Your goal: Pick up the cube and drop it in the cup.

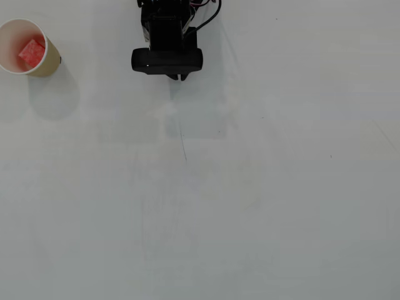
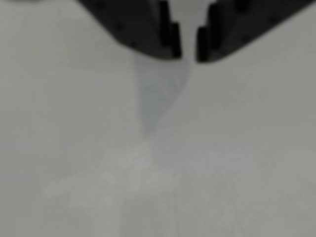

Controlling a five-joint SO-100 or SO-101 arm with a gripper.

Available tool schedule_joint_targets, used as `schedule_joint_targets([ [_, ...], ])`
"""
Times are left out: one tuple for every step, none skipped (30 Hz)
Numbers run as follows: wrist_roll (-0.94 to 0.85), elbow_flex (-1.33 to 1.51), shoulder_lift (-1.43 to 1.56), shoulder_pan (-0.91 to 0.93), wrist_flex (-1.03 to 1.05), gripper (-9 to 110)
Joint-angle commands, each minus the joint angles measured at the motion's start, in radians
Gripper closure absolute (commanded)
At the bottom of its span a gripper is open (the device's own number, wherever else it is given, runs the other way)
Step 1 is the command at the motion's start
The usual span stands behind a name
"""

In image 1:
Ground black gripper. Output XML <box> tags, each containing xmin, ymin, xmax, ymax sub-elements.
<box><xmin>140</xmin><ymin>6</ymin><xmax>199</xmax><ymax>83</ymax></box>

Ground red foam cube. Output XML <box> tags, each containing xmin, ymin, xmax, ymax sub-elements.
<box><xmin>17</xmin><ymin>39</ymin><xmax>46</xmax><ymax>68</ymax></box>

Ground beige paper cup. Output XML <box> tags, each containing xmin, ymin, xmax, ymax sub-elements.
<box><xmin>0</xmin><ymin>17</ymin><xmax>62</xmax><ymax>78</ymax></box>

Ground black webcam on gripper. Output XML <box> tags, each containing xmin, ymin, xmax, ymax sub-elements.
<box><xmin>131</xmin><ymin>15</ymin><xmax>204</xmax><ymax>76</ymax></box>

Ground black cable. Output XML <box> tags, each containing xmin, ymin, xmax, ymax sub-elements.
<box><xmin>186</xmin><ymin>0</ymin><xmax>223</xmax><ymax>33</ymax></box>

